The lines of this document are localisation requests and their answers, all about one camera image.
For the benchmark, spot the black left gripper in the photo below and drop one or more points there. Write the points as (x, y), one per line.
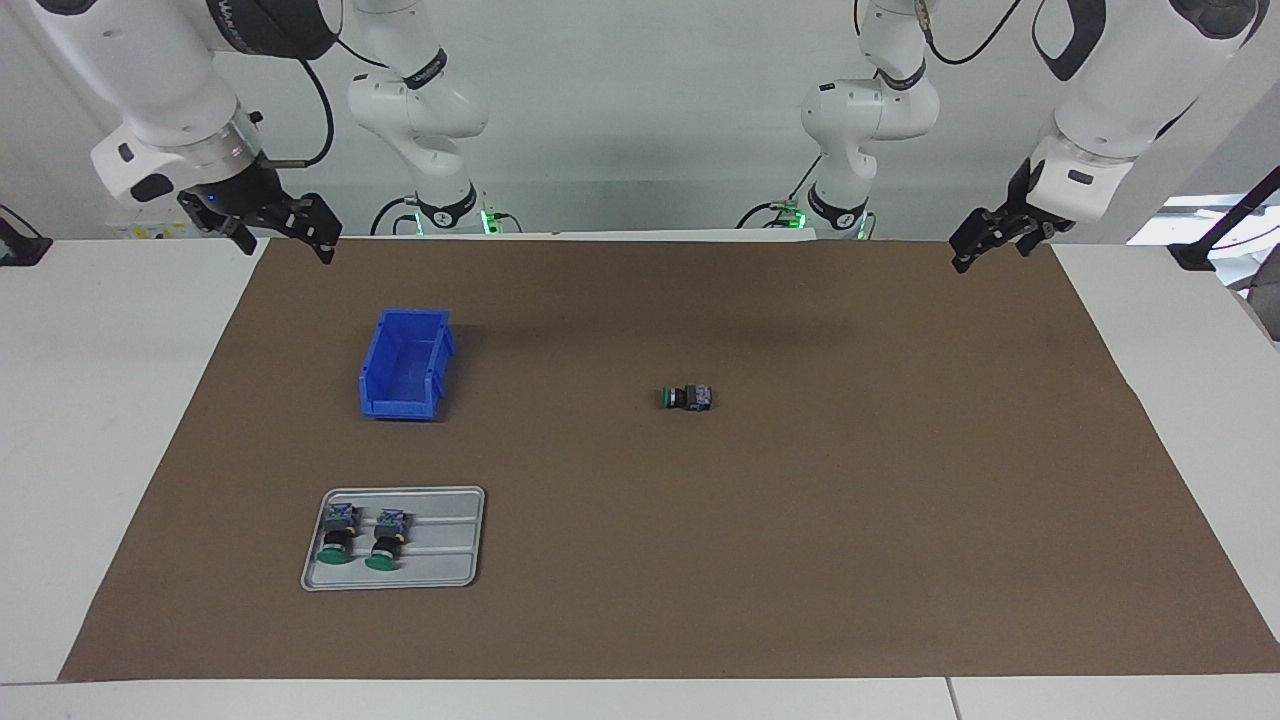
(1022, 215)

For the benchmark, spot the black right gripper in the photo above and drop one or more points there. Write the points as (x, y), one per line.
(235, 195)

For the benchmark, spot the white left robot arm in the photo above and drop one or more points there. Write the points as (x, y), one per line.
(1130, 90)

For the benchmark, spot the black table clamp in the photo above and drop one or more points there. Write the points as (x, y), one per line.
(20, 248)

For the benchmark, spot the brown table mat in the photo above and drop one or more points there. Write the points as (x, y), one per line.
(700, 550)

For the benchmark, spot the white background desk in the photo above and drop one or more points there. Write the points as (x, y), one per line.
(1180, 215)

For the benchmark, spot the black angled stand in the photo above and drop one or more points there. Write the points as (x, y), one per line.
(1195, 255)

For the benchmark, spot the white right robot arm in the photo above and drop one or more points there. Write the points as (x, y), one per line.
(150, 80)

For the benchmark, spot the grey chair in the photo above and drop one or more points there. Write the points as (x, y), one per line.
(1268, 310)

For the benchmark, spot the blue plastic storage bin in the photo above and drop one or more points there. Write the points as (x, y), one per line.
(400, 405)

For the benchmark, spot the green push button switch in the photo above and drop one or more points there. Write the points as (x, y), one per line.
(338, 535)
(386, 540)
(690, 398)

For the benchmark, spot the silver metal tray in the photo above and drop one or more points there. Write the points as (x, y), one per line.
(440, 560)

